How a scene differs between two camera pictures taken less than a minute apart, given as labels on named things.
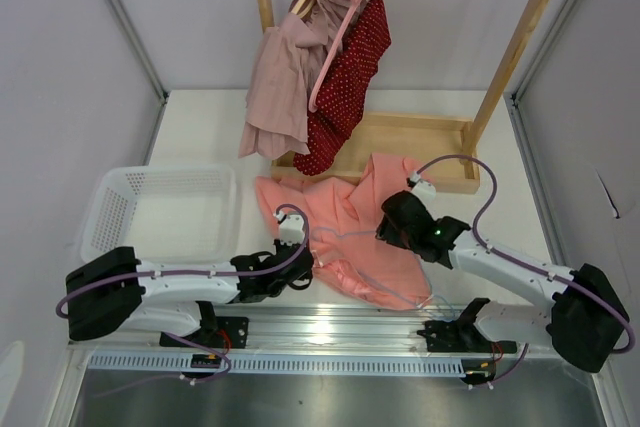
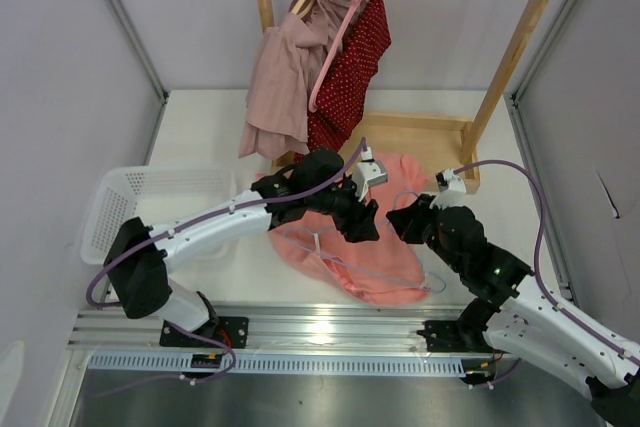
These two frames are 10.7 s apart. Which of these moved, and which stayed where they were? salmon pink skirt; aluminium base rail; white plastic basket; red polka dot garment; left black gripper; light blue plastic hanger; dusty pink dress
Moved: light blue plastic hanger; salmon pink skirt; left black gripper
Stayed: white plastic basket; aluminium base rail; red polka dot garment; dusty pink dress
